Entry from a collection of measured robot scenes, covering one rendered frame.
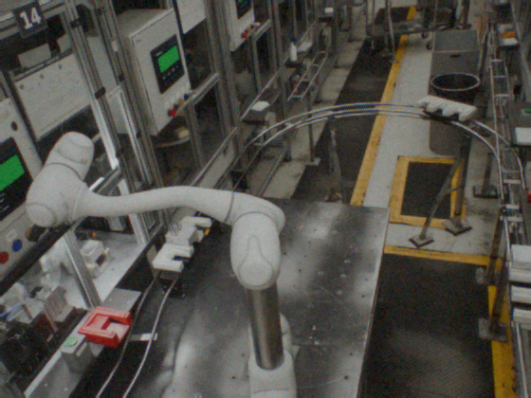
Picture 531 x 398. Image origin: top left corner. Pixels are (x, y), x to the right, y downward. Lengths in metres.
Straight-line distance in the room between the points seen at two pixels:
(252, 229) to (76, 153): 0.52
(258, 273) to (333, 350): 0.87
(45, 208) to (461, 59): 4.35
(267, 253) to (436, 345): 1.87
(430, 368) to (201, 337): 1.30
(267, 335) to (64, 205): 0.72
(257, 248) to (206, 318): 1.03
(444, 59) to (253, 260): 4.06
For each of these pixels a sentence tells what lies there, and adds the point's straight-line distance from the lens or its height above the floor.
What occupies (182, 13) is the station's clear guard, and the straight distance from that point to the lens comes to 2.73.
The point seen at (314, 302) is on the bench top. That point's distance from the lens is 2.30.
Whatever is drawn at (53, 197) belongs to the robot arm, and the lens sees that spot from 1.33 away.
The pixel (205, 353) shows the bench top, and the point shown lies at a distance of 2.19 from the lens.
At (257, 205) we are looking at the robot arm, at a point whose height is 1.51.
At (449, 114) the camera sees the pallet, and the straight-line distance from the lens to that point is 3.45.
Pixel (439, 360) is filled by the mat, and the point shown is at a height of 0.01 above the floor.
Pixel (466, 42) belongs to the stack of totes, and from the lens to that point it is 5.70.
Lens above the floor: 2.35
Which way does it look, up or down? 35 degrees down
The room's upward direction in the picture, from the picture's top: 8 degrees counter-clockwise
